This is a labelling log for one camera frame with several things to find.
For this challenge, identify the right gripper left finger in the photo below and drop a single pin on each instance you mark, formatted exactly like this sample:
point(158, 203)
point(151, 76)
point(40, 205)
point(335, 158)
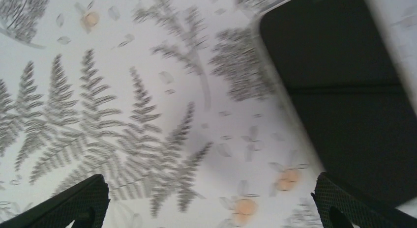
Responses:
point(84, 205)

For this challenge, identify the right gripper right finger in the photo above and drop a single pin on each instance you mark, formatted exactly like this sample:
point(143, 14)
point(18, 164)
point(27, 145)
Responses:
point(342, 206)

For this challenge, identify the floral patterned table mat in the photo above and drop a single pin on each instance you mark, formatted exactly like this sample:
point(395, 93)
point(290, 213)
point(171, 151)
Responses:
point(169, 101)

